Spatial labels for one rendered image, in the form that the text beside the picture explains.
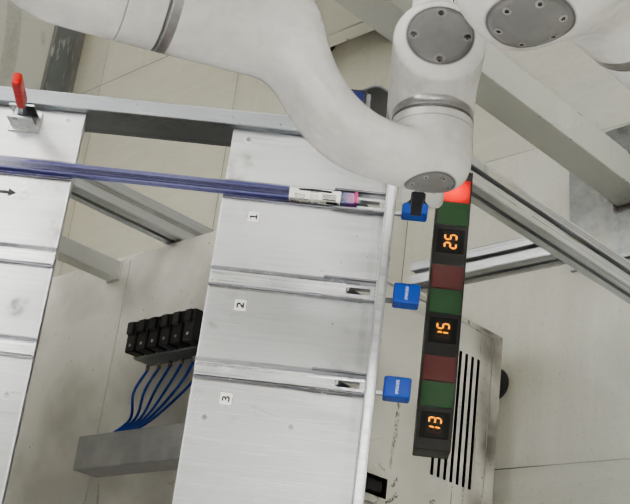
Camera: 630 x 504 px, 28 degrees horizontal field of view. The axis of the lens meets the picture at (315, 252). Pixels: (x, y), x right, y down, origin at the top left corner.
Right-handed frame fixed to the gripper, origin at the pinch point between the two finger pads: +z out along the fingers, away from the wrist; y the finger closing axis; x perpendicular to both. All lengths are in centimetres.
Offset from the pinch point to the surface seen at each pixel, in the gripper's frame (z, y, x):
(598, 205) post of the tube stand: 69, 34, -33
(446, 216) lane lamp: 6.4, -0.1, -3.9
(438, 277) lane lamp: 6.4, -7.8, -3.6
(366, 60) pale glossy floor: 110, 83, 11
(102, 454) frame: 46, -24, 39
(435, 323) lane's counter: 6.4, -13.4, -3.7
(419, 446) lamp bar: 6.5, -27.7, -3.1
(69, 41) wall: 186, 126, 101
